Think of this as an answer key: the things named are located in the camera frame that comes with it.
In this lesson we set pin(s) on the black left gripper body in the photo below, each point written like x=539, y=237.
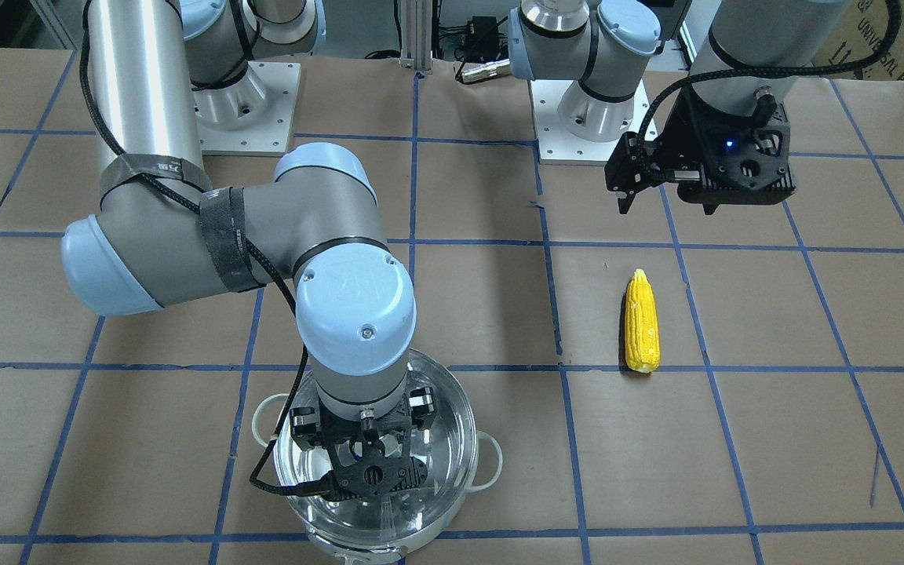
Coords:
x=690, y=129

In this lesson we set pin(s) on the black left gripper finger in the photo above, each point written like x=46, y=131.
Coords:
x=630, y=170

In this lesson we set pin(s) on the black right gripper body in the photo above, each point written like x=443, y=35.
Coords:
x=304, y=428

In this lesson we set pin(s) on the yellow corn cob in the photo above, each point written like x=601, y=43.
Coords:
x=641, y=337

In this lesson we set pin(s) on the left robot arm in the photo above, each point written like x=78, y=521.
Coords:
x=749, y=44

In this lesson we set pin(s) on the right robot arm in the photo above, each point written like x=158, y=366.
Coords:
x=165, y=235

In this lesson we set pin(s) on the pale green cooking pot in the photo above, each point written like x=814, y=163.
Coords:
x=377, y=541

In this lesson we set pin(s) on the black power adapter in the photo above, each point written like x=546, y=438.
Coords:
x=482, y=35

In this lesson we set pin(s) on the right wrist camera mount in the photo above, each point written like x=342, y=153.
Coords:
x=371, y=468

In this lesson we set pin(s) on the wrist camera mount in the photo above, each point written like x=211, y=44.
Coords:
x=742, y=160
x=371, y=468

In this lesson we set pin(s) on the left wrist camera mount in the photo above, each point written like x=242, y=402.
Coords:
x=742, y=160

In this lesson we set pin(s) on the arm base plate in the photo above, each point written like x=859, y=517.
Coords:
x=575, y=129
x=252, y=117

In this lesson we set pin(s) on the aluminium frame post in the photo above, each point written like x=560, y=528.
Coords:
x=416, y=34

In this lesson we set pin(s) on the aluminium frame rail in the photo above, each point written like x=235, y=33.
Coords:
x=41, y=24

